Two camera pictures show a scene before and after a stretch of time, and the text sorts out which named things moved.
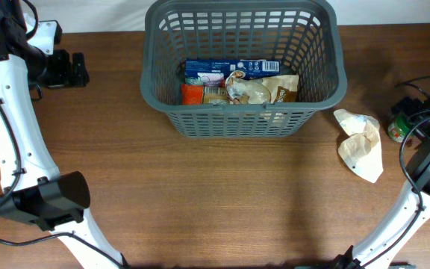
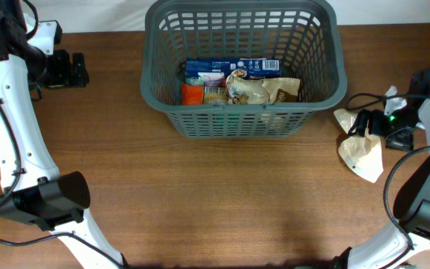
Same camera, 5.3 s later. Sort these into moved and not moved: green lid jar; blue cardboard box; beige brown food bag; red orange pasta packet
Moved: green lid jar
Not moved: blue cardboard box; beige brown food bag; red orange pasta packet
